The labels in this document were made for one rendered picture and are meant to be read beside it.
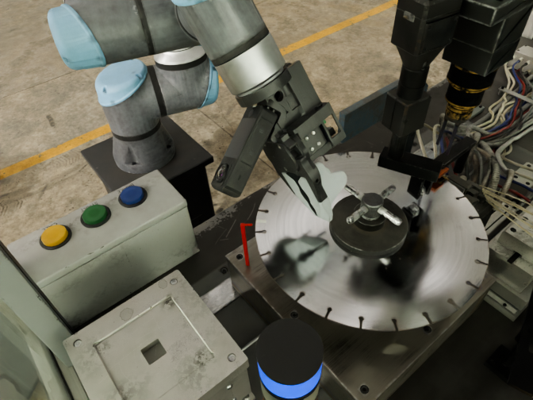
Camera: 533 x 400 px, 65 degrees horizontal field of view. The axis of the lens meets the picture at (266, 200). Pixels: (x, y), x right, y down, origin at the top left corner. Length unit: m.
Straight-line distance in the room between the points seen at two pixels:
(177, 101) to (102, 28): 0.44
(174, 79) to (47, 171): 1.57
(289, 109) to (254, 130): 0.06
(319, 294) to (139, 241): 0.34
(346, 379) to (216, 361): 0.18
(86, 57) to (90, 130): 2.07
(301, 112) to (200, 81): 0.48
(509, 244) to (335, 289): 0.34
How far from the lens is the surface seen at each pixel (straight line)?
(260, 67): 0.49
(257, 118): 0.50
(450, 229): 0.66
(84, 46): 0.57
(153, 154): 1.04
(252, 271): 0.70
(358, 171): 0.71
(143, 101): 0.97
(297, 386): 0.29
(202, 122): 2.47
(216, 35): 0.48
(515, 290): 0.82
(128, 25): 0.57
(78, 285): 0.77
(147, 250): 0.79
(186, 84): 0.97
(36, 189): 2.38
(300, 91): 0.53
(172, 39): 0.58
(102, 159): 1.14
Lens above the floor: 1.43
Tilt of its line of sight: 47 degrees down
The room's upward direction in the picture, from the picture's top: 4 degrees counter-clockwise
